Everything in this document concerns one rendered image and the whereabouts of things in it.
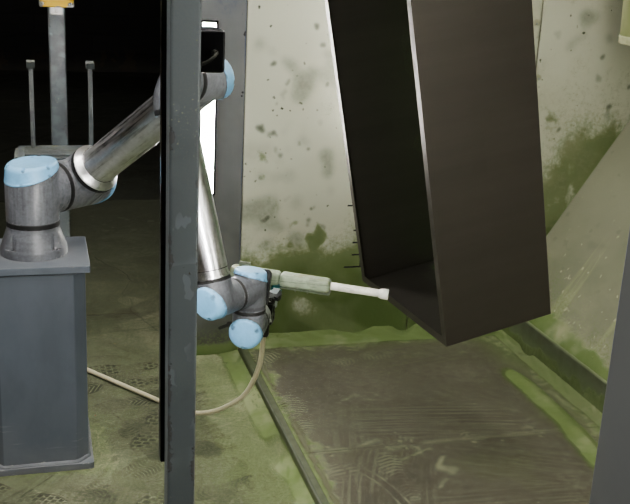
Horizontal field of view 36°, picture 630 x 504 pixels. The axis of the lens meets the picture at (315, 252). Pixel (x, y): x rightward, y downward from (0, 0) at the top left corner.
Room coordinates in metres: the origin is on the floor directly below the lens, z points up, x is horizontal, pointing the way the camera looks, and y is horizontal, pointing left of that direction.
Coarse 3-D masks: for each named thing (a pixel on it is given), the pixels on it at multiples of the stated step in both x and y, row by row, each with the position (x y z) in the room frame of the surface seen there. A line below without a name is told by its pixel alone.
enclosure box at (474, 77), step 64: (384, 0) 3.17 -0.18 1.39; (448, 0) 2.57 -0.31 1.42; (512, 0) 2.64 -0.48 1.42; (384, 64) 3.17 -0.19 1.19; (448, 64) 2.58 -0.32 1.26; (512, 64) 2.65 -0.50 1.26; (384, 128) 3.18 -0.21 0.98; (448, 128) 2.59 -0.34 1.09; (512, 128) 2.66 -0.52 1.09; (384, 192) 3.19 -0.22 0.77; (448, 192) 2.59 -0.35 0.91; (512, 192) 2.67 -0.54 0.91; (384, 256) 3.19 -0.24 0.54; (448, 256) 2.60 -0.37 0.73; (512, 256) 2.68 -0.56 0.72; (448, 320) 2.61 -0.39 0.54; (512, 320) 2.69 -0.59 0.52
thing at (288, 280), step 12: (240, 264) 2.83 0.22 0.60; (276, 276) 2.79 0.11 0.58; (288, 276) 2.79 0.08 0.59; (300, 276) 2.79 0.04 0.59; (312, 276) 2.80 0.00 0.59; (288, 288) 2.79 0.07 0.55; (300, 288) 2.78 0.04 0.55; (312, 288) 2.77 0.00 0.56; (324, 288) 2.77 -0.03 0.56; (336, 288) 2.77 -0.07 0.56; (348, 288) 2.77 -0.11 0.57; (360, 288) 2.77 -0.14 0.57; (372, 288) 2.77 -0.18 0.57; (264, 336) 2.80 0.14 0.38
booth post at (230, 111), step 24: (216, 0) 3.53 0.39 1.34; (240, 0) 3.56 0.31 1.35; (240, 24) 3.56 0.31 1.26; (240, 48) 3.56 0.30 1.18; (240, 72) 3.56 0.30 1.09; (240, 96) 3.56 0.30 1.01; (216, 120) 3.54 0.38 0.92; (240, 120) 3.56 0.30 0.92; (216, 144) 3.54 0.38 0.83; (240, 144) 3.56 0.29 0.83; (216, 168) 3.54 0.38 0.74; (240, 168) 3.56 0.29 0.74; (216, 192) 3.54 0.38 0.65; (240, 192) 3.56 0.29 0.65; (240, 216) 3.56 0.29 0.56; (240, 240) 3.57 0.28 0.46; (216, 336) 3.54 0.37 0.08
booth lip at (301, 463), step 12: (240, 348) 3.53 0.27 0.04; (252, 360) 3.41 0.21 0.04; (252, 372) 3.31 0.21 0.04; (264, 384) 3.20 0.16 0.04; (264, 396) 3.12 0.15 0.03; (276, 408) 3.02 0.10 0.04; (276, 420) 2.94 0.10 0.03; (288, 432) 2.85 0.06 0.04; (288, 444) 2.78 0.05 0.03; (300, 456) 2.69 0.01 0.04; (300, 468) 2.63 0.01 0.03; (312, 480) 2.55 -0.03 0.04; (312, 492) 2.50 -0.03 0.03
